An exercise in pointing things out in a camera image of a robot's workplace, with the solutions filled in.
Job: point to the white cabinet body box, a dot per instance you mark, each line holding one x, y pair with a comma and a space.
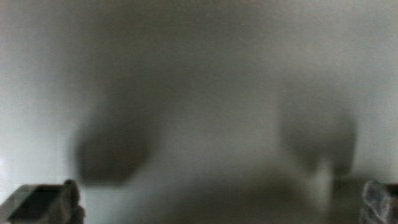
204, 104

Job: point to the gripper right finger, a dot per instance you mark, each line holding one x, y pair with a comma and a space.
380, 212

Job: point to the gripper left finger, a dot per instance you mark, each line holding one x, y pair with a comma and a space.
44, 204

